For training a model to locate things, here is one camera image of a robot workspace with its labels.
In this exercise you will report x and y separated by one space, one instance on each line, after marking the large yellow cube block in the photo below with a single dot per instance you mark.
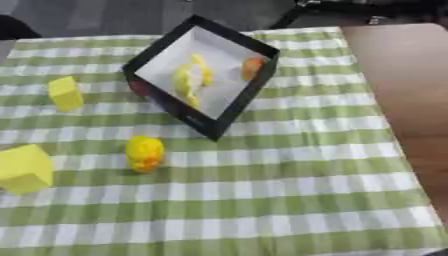
23 169

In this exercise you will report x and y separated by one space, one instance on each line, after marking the black chair base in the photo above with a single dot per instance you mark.
350 10

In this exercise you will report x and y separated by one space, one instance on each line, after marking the small yellow rectangular block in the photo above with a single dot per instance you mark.
66 94

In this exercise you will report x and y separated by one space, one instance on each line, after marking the black box with white inside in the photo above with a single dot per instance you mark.
192 113

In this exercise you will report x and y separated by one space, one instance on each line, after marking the yellow toy banana bunch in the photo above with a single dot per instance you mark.
185 78

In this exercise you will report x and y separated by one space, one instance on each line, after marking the dark red round toy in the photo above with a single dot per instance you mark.
140 87

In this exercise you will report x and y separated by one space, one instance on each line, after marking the yellow orange toy fruit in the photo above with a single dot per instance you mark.
144 153

